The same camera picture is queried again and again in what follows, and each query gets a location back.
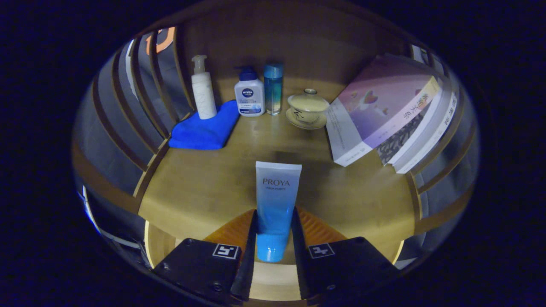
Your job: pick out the ceramic lidded teacup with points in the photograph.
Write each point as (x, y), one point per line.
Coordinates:
(307, 108)

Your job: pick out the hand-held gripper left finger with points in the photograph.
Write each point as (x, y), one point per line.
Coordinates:
(249, 256)

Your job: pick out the patterned cover book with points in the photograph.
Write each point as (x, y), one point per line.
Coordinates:
(401, 136)

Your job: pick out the purple book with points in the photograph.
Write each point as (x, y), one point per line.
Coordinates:
(375, 102)

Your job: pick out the wooden countertop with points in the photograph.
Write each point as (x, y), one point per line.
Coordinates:
(204, 183)

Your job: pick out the thin white book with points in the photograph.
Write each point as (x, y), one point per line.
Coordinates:
(422, 134)

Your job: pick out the blue folded cloth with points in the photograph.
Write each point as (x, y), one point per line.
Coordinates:
(204, 132)

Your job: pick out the wooden cabinet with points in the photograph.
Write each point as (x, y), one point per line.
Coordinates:
(298, 38)

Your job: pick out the white lotion bottle blue cap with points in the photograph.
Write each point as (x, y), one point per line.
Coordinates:
(249, 98)

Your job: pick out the blue cleanser tube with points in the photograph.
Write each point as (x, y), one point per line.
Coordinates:
(277, 192)

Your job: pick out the white pump bottle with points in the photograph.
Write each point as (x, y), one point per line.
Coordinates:
(204, 96)

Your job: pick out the teal bottle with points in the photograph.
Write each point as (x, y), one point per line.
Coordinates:
(273, 91)

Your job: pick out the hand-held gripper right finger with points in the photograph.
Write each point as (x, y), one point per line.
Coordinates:
(298, 264)

